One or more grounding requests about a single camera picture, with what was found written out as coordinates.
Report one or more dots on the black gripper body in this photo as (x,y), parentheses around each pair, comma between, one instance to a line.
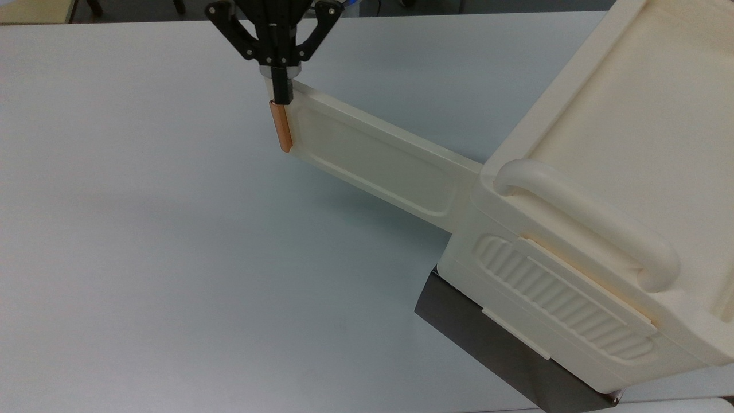
(275,12)

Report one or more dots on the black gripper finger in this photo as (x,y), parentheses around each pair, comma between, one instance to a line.
(321,26)
(232,31)

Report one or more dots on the cream plastic cabinet door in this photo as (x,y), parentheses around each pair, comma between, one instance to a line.
(373,160)

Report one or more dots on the cream plastic storage cabinet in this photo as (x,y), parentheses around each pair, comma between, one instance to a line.
(602,201)

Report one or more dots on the light wooden desk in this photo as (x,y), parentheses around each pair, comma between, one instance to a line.
(34,10)

